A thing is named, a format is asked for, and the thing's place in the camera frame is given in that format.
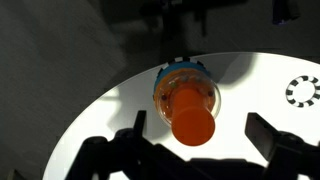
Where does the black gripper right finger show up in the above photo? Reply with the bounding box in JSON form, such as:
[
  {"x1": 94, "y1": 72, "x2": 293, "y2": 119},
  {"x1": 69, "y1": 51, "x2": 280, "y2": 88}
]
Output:
[{"x1": 244, "y1": 112, "x2": 284, "y2": 168}]

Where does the clear ring with coloured beads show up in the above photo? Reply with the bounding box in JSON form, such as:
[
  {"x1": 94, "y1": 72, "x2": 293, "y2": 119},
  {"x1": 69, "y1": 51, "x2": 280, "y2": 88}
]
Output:
[{"x1": 153, "y1": 71, "x2": 222, "y2": 127}]

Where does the blue stacking ring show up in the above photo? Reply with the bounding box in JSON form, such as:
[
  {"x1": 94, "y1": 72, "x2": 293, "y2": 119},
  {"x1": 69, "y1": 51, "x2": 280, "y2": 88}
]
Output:
[{"x1": 153, "y1": 62, "x2": 212, "y2": 93}]

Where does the small black white striped ring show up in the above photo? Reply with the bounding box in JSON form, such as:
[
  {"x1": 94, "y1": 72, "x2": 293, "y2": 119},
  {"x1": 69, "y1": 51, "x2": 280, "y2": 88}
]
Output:
[{"x1": 285, "y1": 75, "x2": 320, "y2": 108}]

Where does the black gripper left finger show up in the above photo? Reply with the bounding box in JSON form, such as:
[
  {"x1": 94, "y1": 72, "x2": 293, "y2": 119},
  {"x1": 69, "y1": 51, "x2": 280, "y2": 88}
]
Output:
[{"x1": 133, "y1": 110, "x2": 148, "y2": 139}]

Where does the orange stacking peg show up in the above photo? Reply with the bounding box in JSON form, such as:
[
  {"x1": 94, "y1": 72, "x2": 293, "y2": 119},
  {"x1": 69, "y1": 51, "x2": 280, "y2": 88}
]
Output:
[{"x1": 170, "y1": 87, "x2": 217, "y2": 147}]

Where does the large black white base ring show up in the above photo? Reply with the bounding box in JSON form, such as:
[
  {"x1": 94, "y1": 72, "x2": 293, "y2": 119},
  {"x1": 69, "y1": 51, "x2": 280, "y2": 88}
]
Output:
[{"x1": 162, "y1": 56, "x2": 205, "y2": 70}]

